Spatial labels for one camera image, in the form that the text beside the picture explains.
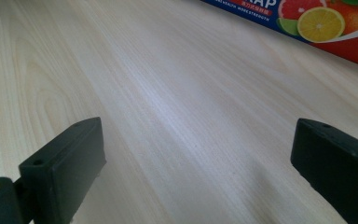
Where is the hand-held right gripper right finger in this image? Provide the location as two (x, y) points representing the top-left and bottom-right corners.
(290, 118), (358, 224)

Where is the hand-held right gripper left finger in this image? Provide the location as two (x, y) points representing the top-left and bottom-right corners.
(18, 117), (107, 224)

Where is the cling wrap box with fruit print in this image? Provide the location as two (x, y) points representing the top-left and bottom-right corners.
(200, 0), (358, 72)

